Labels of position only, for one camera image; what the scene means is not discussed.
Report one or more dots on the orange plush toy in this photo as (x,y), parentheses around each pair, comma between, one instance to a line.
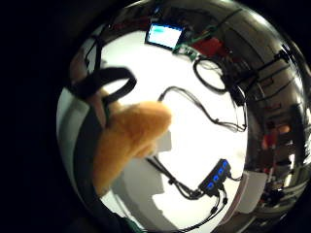
(129,129)

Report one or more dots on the lit computer screen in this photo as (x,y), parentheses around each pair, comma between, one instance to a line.
(164,35)

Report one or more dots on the green circuit board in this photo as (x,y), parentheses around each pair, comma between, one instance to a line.
(186,51)

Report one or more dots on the red box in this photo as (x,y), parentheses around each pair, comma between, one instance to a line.
(211,46)

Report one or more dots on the black hub with blue lights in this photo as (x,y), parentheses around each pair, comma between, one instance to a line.
(215,177)

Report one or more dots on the white box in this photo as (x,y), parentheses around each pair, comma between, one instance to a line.
(254,192)

